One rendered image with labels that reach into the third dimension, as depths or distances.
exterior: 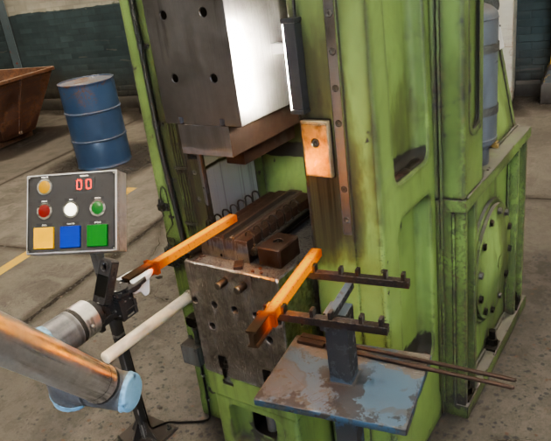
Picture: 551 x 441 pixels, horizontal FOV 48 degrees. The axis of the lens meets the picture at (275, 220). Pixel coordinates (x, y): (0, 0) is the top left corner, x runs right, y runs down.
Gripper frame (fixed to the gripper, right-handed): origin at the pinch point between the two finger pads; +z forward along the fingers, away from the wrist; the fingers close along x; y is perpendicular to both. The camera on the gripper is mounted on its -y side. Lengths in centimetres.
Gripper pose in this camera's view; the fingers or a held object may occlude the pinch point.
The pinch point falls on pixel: (146, 269)
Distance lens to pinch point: 167.6
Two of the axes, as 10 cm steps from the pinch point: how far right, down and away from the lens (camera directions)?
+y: 1.4, 9.0, 4.0
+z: 5.4, -4.1, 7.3
